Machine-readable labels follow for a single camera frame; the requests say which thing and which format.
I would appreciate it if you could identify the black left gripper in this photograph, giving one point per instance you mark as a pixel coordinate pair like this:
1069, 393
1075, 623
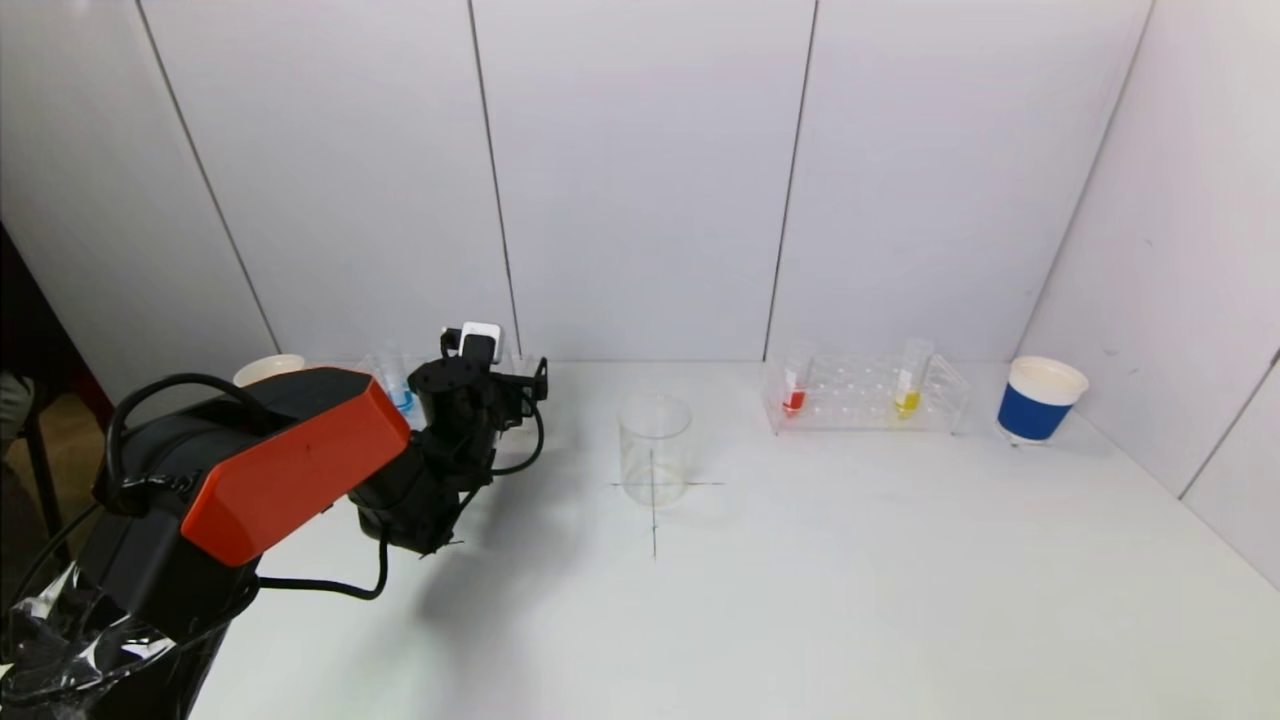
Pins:
470, 400

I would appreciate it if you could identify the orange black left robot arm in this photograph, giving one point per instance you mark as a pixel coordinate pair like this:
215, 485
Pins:
290, 470

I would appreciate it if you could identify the blue pigment test tube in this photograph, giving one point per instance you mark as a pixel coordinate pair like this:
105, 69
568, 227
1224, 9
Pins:
401, 397

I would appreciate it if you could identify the clear glass beaker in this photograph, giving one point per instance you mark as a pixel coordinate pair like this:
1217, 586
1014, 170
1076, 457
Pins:
655, 450

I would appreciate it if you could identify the clear acrylic test tube rack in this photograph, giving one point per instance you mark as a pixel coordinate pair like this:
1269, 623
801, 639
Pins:
860, 400
372, 372

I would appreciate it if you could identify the red pigment test tube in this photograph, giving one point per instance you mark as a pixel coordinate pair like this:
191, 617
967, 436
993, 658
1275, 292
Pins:
794, 400

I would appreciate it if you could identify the yellow pigment test tube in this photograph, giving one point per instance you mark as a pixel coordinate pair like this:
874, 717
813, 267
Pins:
908, 400

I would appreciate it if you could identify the blue white paper cup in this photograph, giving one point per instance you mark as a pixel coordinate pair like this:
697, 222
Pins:
268, 368
1035, 410

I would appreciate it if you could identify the black stand legs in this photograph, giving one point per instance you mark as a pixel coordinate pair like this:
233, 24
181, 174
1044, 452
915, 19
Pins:
45, 490

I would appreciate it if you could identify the clear plastic wrap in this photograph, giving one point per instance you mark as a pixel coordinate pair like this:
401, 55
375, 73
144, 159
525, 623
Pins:
60, 650

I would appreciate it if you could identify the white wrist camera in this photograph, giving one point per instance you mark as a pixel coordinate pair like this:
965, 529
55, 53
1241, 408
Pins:
482, 340

